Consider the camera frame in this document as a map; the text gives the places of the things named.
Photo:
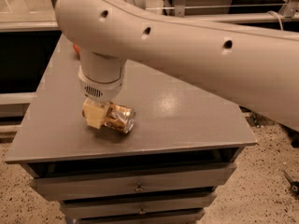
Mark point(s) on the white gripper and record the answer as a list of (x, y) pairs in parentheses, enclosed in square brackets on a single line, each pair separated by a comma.
[(100, 90)]

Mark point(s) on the orange soda can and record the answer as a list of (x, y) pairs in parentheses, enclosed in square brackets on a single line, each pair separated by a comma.
[(120, 118)]

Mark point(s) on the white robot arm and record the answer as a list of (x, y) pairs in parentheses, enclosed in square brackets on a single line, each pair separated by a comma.
[(253, 67)]

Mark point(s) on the red apple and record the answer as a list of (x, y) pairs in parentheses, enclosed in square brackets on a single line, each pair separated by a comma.
[(76, 49)]

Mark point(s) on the grey drawer cabinet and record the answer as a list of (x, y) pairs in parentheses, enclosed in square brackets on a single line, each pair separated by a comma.
[(164, 148)]

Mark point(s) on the middle grey drawer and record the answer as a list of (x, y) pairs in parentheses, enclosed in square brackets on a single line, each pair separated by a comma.
[(138, 205)]

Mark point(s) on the grey drawer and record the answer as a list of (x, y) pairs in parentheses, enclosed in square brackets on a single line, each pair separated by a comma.
[(169, 217), (138, 205), (138, 181)]

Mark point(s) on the top grey drawer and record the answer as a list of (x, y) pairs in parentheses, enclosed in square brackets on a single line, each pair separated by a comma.
[(138, 181)]

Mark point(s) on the bottom grey drawer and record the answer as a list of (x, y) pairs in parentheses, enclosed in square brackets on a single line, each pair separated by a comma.
[(169, 217)]

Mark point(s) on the black caster wheel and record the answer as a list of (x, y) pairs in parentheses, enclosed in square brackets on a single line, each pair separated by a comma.
[(294, 184)]

